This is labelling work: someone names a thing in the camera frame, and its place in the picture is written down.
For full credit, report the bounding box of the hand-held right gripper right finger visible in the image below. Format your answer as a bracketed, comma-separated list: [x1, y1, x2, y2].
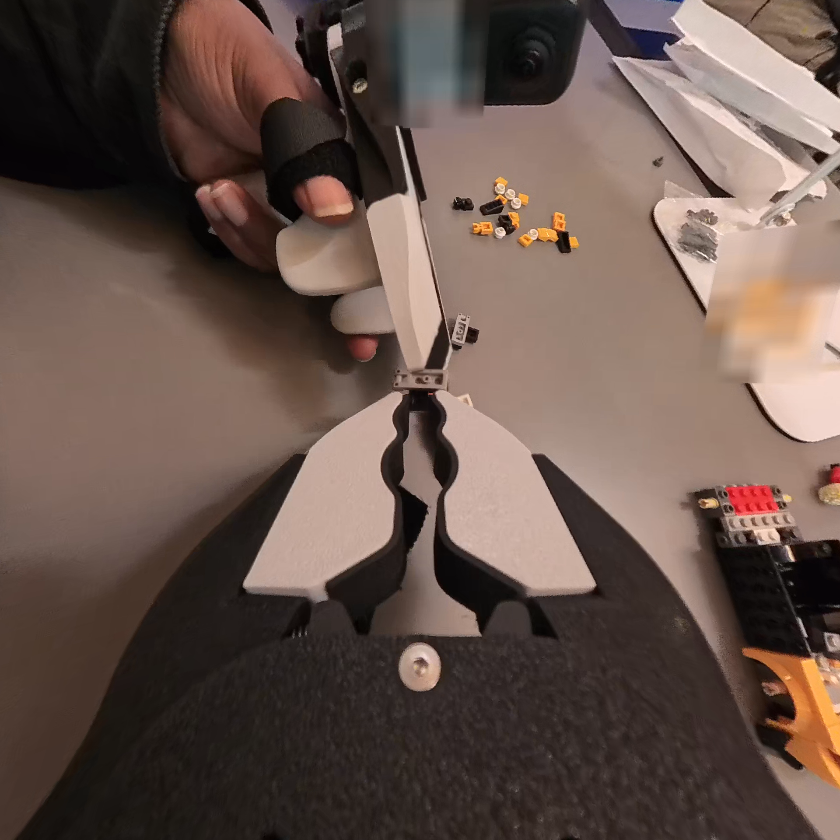
[430, 390, 597, 598]

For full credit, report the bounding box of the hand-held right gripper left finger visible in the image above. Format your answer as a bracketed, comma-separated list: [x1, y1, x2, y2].
[243, 392, 421, 603]

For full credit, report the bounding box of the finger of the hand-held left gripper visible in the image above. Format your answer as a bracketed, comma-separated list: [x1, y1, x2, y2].
[365, 192, 438, 373]
[395, 126, 455, 373]

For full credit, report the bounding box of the pile of small lego pieces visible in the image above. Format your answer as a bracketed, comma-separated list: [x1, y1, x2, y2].
[451, 176, 581, 256]

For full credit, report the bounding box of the person's left forearm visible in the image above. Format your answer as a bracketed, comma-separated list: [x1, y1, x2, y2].
[0, 0, 273, 191]

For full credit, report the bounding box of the pile of black lego parts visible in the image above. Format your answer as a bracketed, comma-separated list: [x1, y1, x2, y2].
[676, 209, 723, 261]

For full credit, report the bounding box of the orange black lego car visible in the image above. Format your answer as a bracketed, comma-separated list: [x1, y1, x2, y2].
[696, 484, 840, 788]

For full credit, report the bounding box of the person's left hand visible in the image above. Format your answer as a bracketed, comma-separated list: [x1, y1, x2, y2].
[161, 0, 382, 363]

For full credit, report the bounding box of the white paper bag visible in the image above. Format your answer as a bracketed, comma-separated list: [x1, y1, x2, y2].
[666, 0, 840, 155]
[613, 56, 828, 211]

